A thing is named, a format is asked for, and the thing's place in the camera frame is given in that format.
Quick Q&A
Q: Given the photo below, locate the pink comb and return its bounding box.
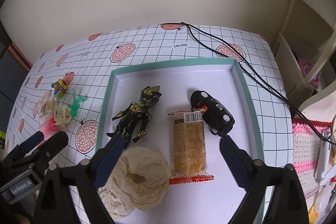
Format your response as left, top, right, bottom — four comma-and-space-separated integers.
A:
39, 117, 66, 140

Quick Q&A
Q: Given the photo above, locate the cream hair claw clip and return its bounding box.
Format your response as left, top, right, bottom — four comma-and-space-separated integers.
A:
54, 106, 71, 128

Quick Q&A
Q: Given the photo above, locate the cotton swab bag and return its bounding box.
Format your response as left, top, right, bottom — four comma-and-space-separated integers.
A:
39, 95, 58, 125

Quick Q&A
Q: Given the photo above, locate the green plastic figure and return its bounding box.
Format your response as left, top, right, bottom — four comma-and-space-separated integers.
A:
68, 89, 88, 118

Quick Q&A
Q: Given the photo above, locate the colourful bead toy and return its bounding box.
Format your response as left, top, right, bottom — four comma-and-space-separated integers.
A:
51, 79, 68, 100

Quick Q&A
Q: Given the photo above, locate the black toy car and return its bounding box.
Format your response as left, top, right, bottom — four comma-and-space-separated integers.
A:
190, 90, 235, 136

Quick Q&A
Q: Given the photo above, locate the orange snack packet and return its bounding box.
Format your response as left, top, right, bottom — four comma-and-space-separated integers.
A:
169, 110, 214, 185

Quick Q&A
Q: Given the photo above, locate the cream lace scrunchie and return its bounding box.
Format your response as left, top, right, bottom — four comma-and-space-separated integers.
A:
98, 147, 171, 219

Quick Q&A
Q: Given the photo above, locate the black gold action figure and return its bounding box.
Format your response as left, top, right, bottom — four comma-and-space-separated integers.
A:
106, 85, 162, 149

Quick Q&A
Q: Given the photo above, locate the white tray with green rim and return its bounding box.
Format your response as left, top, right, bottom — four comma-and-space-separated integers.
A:
96, 58, 264, 223

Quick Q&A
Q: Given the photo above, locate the pink white crochet cloth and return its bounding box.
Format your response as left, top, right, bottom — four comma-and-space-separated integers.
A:
292, 118, 323, 206

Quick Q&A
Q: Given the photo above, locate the cream shelf unit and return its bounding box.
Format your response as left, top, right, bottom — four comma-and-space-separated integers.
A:
275, 0, 335, 105

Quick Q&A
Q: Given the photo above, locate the black cable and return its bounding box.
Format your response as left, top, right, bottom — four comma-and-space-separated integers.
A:
180, 21, 336, 146

